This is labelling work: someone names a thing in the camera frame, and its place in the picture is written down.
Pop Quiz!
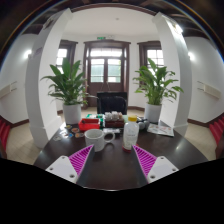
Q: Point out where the grey round object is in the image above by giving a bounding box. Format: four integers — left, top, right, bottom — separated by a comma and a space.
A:
136, 118, 151, 131

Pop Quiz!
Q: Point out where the printed magazine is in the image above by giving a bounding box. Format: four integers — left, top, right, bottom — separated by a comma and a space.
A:
146, 122, 175, 138

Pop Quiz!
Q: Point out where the black chair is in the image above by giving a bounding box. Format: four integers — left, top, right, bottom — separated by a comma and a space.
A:
96, 91, 129, 116

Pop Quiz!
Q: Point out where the potted plant in white pot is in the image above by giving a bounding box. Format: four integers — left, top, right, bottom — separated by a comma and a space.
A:
40, 57, 99, 126
132, 57, 185, 124

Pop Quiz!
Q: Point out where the white speckled mug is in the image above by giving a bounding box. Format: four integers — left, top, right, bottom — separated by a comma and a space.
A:
83, 128, 116, 153

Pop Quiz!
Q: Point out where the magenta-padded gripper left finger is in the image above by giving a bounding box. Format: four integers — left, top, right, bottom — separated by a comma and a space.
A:
44, 143, 96, 185

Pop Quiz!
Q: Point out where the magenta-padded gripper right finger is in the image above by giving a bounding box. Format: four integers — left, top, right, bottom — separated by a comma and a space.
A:
131, 143, 180, 185

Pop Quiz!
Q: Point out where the white wall heater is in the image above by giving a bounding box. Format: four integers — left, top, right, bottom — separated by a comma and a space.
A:
196, 80, 222, 100
0, 81, 19, 100

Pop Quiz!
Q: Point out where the red plastic box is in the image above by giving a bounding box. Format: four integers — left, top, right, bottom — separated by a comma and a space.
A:
77, 117, 101, 132

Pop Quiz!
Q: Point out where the clear bottle with yellow cap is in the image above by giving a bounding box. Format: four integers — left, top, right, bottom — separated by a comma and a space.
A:
121, 115, 141, 154

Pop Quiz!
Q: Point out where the green plastic box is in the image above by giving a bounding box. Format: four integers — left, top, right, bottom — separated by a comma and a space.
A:
84, 112, 105, 121

